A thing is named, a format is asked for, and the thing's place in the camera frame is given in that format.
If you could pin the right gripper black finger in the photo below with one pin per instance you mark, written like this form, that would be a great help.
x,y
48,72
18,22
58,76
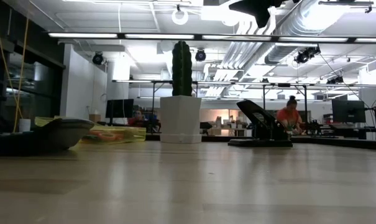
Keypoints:
x,y
259,9

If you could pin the yellow transparent pencil case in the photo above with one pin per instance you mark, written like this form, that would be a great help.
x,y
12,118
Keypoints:
x,y
131,135

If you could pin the tall green cactus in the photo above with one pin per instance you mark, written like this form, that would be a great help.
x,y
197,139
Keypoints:
x,y
182,68

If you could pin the person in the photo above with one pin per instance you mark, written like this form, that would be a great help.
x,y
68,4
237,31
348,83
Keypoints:
x,y
288,115
138,119

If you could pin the black stapler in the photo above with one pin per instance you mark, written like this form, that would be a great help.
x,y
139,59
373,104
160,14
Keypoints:
x,y
262,129

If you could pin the black computer monitor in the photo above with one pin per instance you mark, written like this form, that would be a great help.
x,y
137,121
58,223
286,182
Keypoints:
x,y
348,111
119,108

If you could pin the white hexagonal plant pot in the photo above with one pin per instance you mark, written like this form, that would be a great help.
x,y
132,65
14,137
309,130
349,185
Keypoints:
x,y
180,119

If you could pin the brown cardboard box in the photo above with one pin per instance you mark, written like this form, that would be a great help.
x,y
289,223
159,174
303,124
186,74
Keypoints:
x,y
94,118

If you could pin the white grey stapler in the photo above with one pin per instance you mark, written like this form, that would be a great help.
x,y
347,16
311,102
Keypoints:
x,y
66,132

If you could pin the white cup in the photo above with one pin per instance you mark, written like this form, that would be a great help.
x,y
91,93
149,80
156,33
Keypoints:
x,y
24,125

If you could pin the black ceiling camera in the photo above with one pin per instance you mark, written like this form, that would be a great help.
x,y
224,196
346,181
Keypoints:
x,y
305,54
200,55
97,58

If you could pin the black background workbench frame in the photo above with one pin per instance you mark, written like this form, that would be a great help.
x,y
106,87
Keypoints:
x,y
305,102

